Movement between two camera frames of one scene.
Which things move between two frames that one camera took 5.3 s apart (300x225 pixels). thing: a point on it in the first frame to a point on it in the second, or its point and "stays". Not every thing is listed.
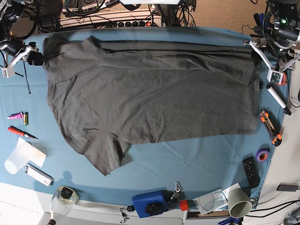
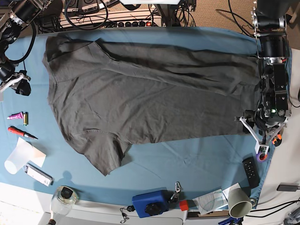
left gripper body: x=279 y=51 to x=270 y=123
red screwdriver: x=16 y=131 stays
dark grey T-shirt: x=109 y=93 stays
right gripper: x=13 y=47 to x=7 y=70
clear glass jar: x=64 y=197 stays
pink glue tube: x=16 y=116 stays
